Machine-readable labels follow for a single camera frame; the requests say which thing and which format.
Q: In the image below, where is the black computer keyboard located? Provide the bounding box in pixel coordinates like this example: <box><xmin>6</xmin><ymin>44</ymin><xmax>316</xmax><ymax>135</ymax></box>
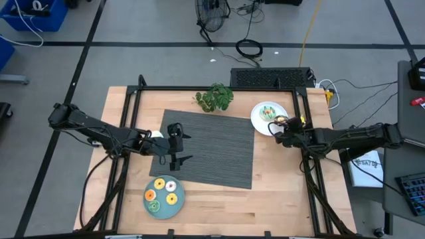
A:
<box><xmin>394</xmin><ymin>171</ymin><xmax>425</xmax><ymax>217</ymax></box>

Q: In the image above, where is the white looped cable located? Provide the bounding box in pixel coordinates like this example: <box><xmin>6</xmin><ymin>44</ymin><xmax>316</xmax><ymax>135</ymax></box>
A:
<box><xmin>315</xmin><ymin>78</ymin><xmax>341</xmax><ymax>110</ymax></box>

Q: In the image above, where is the teal round plate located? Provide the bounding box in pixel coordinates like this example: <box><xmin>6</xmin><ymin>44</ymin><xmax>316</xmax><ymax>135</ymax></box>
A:
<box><xmin>143</xmin><ymin>175</ymin><xmax>185</xmax><ymax>220</ymax></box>

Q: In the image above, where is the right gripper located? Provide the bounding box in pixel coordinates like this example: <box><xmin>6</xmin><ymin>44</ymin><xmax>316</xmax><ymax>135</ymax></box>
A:
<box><xmin>275</xmin><ymin>116</ymin><xmax>316</xmax><ymax>149</ymax></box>

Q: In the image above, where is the black metal table frame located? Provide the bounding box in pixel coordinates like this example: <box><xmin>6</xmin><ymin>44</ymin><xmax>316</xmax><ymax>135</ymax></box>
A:
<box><xmin>72</xmin><ymin>74</ymin><xmax>358</xmax><ymax>239</ymax></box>

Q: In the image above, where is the black floor box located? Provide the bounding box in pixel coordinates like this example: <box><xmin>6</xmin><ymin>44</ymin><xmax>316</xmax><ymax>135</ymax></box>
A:
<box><xmin>264</xmin><ymin>0</ymin><xmax>303</xmax><ymax>7</ymax></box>

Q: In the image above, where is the black chair base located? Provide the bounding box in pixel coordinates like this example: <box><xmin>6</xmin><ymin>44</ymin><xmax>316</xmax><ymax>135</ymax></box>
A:
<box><xmin>0</xmin><ymin>102</ymin><xmax>14</xmax><ymax>126</ymax></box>

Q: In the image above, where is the white round plate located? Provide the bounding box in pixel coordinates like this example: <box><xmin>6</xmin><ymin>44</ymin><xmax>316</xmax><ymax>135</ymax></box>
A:
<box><xmin>250</xmin><ymin>101</ymin><xmax>290</xmax><ymax>137</ymax></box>

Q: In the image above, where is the large mint iced donut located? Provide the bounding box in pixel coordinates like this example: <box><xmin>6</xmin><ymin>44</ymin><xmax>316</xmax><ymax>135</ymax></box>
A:
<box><xmin>259</xmin><ymin>105</ymin><xmax>277</xmax><ymax>122</ymax></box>

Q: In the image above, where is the white floor cable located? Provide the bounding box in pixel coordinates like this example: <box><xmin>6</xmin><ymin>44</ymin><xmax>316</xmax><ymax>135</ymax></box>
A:
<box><xmin>0</xmin><ymin>0</ymin><xmax>45</xmax><ymax>48</ymax></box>

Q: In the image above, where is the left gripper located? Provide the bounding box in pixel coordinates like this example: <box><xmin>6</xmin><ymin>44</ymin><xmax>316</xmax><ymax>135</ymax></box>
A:
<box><xmin>155</xmin><ymin>124</ymin><xmax>194</xmax><ymax>172</ymax></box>

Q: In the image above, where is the green plant in white pot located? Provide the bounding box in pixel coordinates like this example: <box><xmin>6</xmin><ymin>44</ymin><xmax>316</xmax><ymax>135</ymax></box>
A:
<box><xmin>194</xmin><ymin>82</ymin><xmax>235</xmax><ymax>114</ymax></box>

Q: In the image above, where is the black cable with coil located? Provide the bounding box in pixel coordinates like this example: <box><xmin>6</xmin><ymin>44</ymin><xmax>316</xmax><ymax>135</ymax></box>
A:
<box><xmin>234</xmin><ymin>0</ymin><xmax>266</xmax><ymax>69</ymax></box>

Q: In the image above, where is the white printed booklet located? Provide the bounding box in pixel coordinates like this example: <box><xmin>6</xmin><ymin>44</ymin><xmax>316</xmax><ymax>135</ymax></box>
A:
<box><xmin>347</xmin><ymin>155</ymin><xmax>384</xmax><ymax>189</ymax></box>

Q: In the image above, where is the grey stand foot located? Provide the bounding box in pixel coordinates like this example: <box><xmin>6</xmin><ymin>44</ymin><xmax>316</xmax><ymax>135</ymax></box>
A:
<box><xmin>0</xmin><ymin>73</ymin><xmax>30</xmax><ymax>86</ymax></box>

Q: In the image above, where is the yellow power connector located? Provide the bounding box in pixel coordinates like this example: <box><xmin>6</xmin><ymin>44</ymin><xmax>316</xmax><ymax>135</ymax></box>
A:
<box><xmin>323</xmin><ymin>89</ymin><xmax>335</xmax><ymax>108</ymax></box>

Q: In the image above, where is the yellow hanging cable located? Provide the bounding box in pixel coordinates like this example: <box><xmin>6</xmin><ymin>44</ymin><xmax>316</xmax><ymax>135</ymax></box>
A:
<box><xmin>298</xmin><ymin>0</ymin><xmax>323</xmax><ymax>68</ymax></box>

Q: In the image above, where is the grey desk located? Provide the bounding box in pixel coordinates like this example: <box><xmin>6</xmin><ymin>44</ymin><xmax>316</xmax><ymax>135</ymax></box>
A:
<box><xmin>396</xmin><ymin>59</ymin><xmax>425</xmax><ymax>149</ymax></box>
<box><xmin>381</xmin><ymin>136</ymin><xmax>425</xmax><ymax>227</ymax></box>

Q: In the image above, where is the blue plastic bin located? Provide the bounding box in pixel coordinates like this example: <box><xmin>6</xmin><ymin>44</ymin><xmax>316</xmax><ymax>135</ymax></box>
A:
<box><xmin>0</xmin><ymin>35</ymin><xmax>16</xmax><ymax>72</ymax></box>
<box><xmin>0</xmin><ymin>0</ymin><xmax>69</xmax><ymax>33</ymax></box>

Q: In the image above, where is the black desk device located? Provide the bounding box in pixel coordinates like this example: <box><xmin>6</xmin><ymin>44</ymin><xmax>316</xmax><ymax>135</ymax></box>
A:
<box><xmin>407</xmin><ymin>56</ymin><xmax>425</xmax><ymax>92</ymax></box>

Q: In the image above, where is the red flat item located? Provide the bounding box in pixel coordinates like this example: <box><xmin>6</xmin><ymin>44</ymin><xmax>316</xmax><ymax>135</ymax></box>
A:
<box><xmin>409</xmin><ymin>96</ymin><xmax>425</xmax><ymax>109</ymax></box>

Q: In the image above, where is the grey woven placemat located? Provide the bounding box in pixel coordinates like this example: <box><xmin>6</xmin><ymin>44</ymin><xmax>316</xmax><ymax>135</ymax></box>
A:
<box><xmin>148</xmin><ymin>108</ymin><xmax>256</xmax><ymax>191</ymax></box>

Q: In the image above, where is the black vented equipment case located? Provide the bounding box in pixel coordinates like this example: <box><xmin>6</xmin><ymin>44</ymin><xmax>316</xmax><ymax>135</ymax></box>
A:
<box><xmin>229</xmin><ymin>66</ymin><xmax>316</xmax><ymax>89</ymax></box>

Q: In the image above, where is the black floor fan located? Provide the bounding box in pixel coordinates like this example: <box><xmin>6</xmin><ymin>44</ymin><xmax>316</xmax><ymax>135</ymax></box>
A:
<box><xmin>194</xmin><ymin>0</ymin><xmax>232</xmax><ymax>46</ymax></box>

